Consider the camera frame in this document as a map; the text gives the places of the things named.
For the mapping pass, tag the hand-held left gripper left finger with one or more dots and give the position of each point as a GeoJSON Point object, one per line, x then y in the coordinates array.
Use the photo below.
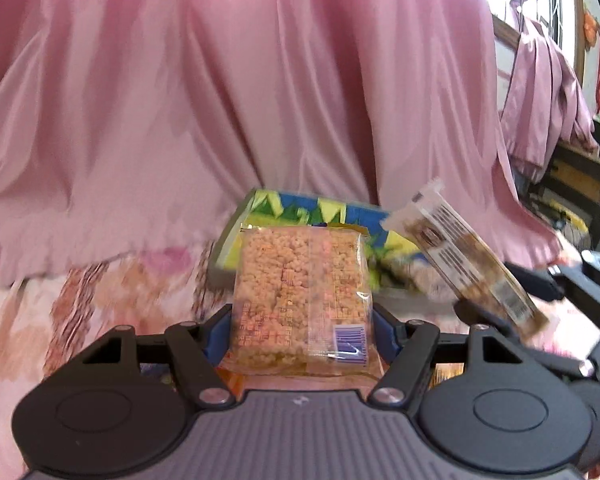
{"type": "Point", "coordinates": [219, 335]}

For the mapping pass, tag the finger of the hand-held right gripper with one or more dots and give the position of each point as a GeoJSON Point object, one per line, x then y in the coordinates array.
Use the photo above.
{"type": "Point", "coordinates": [480, 314]}
{"type": "Point", "coordinates": [535, 284]}

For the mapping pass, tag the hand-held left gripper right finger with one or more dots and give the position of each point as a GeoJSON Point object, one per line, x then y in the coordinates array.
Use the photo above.
{"type": "Point", "coordinates": [384, 335]}

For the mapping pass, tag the clear nut bar packet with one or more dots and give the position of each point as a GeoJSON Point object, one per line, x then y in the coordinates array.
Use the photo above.
{"type": "Point", "coordinates": [460, 255]}

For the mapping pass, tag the gold snack packet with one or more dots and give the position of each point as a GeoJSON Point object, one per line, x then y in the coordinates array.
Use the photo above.
{"type": "Point", "coordinates": [447, 375]}

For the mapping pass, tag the rice cracker packet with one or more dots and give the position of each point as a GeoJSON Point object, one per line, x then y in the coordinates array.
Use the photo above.
{"type": "Point", "coordinates": [280, 300]}

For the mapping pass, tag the colourful painted paper sheet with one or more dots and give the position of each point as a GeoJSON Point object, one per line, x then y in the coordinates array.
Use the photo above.
{"type": "Point", "coordinates": [395, 255]}

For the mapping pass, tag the pink floral bed sheet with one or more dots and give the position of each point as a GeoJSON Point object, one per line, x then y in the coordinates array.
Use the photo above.
{"type": "Point", "coordinates": [80, 300]}

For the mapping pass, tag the pink hanging cloth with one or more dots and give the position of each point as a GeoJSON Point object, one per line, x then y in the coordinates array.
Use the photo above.
{"type": "Point", "coordinates": [540, 95]}

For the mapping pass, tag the large pink curtain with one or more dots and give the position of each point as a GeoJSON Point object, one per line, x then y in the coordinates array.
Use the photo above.
{"type": "Point", "coordinates": [130, 110]}

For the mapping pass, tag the window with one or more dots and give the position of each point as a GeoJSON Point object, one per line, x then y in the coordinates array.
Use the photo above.
{"type": "Point", "coordinates": [555, 0]}

